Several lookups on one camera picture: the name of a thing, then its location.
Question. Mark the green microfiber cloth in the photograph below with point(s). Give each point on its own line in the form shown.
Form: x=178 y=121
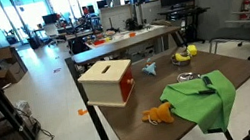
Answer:
x=205 y=109

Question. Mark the cream wooden box red drawer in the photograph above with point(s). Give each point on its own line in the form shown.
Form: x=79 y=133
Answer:
x=107 y=83

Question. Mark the blue plush toy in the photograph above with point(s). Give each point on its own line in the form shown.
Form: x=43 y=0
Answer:
x=150 y=68

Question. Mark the white folding table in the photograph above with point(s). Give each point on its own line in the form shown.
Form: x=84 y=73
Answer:
x=121 y=45

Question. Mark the white cluttered work table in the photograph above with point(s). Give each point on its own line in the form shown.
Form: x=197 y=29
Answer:
x=119 y=36

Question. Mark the white partition panel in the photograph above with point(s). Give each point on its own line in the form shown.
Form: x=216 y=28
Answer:
x=116 y=16

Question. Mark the small metal bowl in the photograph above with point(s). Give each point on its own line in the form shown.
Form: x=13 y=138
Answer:
x=180 y=63

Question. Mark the orange plush toy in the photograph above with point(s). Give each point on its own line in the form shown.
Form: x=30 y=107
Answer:
x=162 y=113

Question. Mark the yellow toy banana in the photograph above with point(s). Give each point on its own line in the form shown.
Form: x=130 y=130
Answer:
x=181 y=58

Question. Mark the shiny silver bowl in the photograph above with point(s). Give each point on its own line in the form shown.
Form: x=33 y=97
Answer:
x=187 y=76

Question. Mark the yellow rubber toy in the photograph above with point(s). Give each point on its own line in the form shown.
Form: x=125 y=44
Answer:
x=192 y=50

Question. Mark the black marker pen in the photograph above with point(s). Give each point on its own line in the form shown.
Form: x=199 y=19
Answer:
x=207 y=81

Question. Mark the white office chair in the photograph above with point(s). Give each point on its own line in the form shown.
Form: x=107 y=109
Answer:
x=51 y=31

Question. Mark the black monitor stand desk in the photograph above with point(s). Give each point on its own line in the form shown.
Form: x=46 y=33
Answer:
x=190 y=12

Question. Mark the small black desktop monitor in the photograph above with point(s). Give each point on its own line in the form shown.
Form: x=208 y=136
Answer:
x=50 y=18

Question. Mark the clear plastic bag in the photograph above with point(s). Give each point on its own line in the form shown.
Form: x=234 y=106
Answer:
x=23 y=108

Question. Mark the open cardboard box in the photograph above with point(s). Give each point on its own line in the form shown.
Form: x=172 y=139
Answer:
x=11 y=74

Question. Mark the tall cardboard box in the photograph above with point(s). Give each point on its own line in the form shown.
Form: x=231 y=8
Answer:
x=4 y=53

